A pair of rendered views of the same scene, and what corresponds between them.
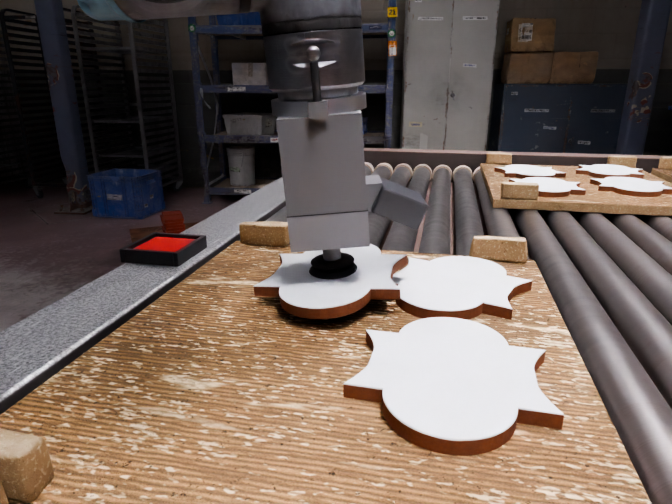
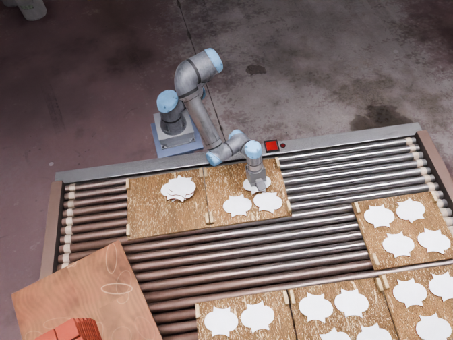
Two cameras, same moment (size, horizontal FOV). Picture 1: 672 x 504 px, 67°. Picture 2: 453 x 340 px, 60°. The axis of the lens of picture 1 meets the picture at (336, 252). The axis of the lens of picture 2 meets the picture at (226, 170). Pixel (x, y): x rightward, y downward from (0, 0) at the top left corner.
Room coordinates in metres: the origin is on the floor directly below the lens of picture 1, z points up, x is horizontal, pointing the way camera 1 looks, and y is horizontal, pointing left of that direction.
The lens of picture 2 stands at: (0.00, -0.94, 2.71)
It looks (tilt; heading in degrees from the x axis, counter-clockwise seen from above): 57 degrees down; 74
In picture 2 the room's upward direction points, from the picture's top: 5 degrees counter-clockwise
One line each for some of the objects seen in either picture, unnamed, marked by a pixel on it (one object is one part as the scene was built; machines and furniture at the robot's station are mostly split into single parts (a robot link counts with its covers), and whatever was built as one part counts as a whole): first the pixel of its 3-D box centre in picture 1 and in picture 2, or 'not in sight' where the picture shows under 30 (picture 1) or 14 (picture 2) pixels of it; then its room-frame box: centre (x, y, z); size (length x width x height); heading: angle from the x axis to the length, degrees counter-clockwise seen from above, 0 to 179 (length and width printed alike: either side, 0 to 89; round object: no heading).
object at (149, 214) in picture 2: not in sight; (166, 202); (-0.05, 0.08, 0.93); 0.41 x 0.35 x 0.02; 168
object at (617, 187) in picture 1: (577, 178); (404, 227); (0.99, -0.48, 0.94); 0.41 x 0.35 x 0.04; 168
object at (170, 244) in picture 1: (165, 249); (271, 146); (0.60, 0.21, 0.92); 0.06 x 0.06 x 0.01; 78
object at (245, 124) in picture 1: (250, 124); not in sight; (5.12, 0.84, 0.74); 0.44 x 0.36 x 0.20; 71
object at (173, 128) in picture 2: not in sight; (172, 119); (0.13, 0.54, 1.01); 0.15 x 0.15 x 0.10
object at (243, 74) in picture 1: (255, 75); not in sight; (5.15, 0.78, 1.20); 0.36 x 0.28 x 0.22; 73
